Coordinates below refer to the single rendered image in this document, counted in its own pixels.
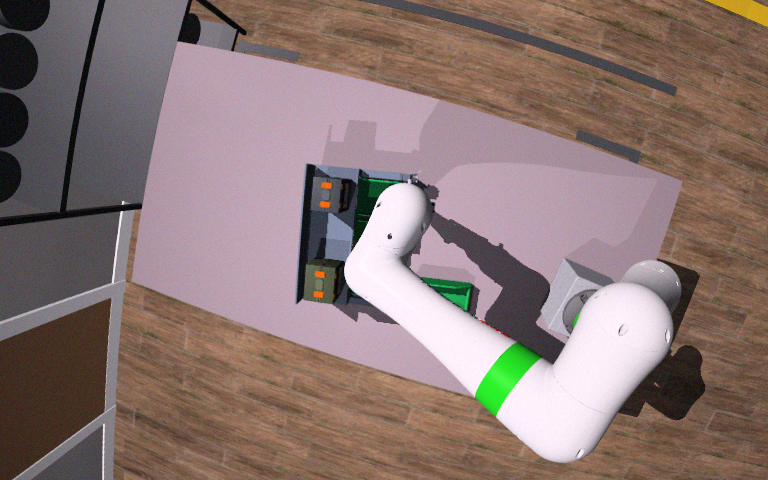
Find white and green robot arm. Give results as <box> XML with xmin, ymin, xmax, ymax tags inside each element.
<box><xmin>344</xmin><ymin>179</ymin><xmax>682</xmax><ymax>463</ymax></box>

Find grey metal shelf rack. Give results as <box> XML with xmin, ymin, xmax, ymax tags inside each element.
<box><xmin>295</xmin><ymin>164</ymin><xmax>418</xmax><ymax>307</ymax></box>

